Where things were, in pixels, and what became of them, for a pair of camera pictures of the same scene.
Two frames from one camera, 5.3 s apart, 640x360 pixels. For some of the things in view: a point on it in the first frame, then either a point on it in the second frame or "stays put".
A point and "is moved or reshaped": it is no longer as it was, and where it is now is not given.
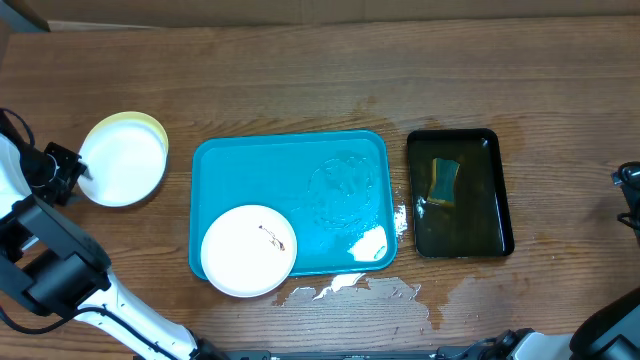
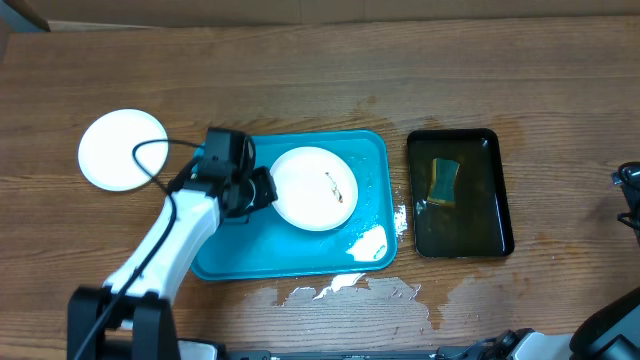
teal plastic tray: x=336 y=188 stays put
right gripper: x=631 y=191 stays put
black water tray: x=479 y=222 stays put
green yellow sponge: x=442 y=189 stays put
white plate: x=126 y=154 is moved or reshaped
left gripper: x=74 y=169 -> x=261 y=176
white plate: x=248 y=251 -> x=317 y=188
